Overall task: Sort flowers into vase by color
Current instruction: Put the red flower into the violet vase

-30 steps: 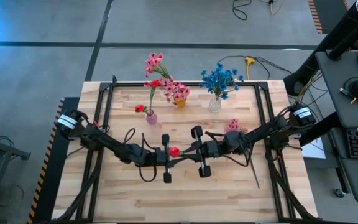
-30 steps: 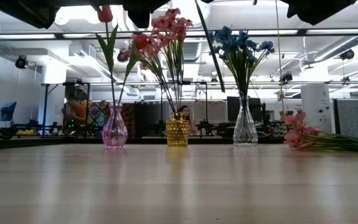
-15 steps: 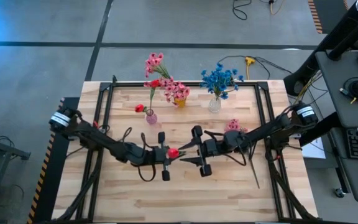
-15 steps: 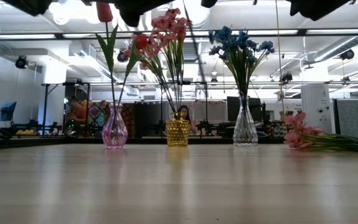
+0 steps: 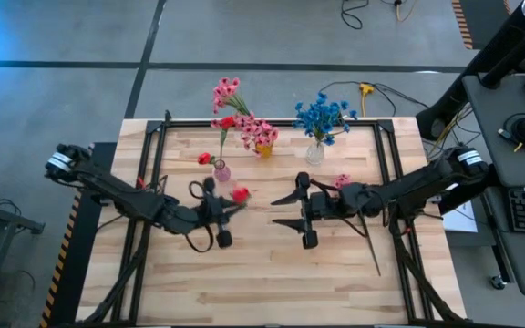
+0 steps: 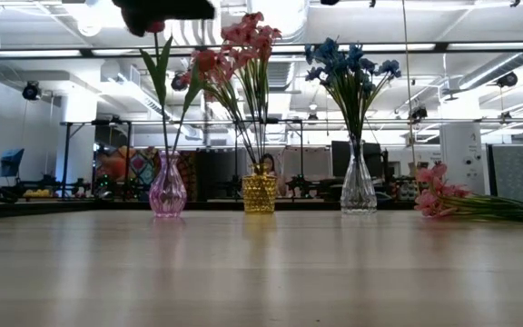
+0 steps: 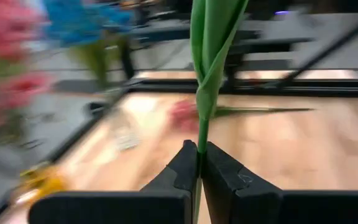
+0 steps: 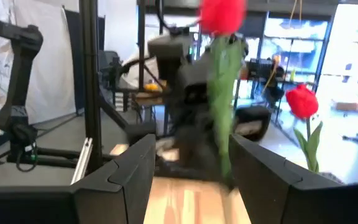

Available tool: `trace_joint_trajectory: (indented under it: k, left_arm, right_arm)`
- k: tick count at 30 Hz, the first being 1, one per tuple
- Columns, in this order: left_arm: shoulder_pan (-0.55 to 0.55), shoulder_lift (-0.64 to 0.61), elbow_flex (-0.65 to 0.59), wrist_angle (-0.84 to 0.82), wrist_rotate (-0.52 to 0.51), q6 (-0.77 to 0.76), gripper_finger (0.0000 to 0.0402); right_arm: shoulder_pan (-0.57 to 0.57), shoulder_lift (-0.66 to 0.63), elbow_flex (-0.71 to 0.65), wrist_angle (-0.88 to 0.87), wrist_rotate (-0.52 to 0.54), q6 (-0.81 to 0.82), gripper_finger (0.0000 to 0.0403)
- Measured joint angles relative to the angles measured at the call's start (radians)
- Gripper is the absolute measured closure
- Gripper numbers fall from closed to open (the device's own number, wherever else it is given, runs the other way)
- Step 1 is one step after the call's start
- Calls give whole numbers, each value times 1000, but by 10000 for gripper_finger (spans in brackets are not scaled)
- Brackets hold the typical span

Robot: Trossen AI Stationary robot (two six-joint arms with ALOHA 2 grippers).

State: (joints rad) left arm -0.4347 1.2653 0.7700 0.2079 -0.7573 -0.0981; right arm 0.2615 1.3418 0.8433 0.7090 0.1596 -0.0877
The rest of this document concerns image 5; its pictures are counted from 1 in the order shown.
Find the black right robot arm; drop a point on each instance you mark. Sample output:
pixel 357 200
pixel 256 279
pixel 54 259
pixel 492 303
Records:
pixel 417 184

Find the grey side desk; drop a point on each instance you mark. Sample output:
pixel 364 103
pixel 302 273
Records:
pixel 490 114

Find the clear glass vase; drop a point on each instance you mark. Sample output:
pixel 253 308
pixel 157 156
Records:
pixel 315 155

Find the pink glass vase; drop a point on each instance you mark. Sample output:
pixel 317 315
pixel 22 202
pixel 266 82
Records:
pixel 222 174

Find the black caster wheel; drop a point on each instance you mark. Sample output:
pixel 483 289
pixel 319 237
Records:
pixel 498 282

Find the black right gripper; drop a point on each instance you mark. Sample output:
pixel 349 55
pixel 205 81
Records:
pixel 324 205

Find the yellow glass vase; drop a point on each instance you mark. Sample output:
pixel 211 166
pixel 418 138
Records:
pixel 264 151

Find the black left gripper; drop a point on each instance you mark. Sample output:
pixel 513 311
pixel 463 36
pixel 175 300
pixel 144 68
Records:
pixel 214 212

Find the black tower stand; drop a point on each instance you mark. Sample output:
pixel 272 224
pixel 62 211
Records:
pixel 495 50

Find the yellow power plug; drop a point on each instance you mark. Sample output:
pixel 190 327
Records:
pixel 366 89

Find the white paper sheet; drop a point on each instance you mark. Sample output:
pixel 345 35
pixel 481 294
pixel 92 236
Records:
pixel 460 223

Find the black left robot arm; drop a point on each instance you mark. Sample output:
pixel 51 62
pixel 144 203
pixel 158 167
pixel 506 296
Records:
pixel 121 200

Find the black hazard-striped floor plate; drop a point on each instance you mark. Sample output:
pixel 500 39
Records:
pixel 78 246
pixel 481 23

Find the black aluminium table frame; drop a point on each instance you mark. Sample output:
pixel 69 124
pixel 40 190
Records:
pixel 267 123

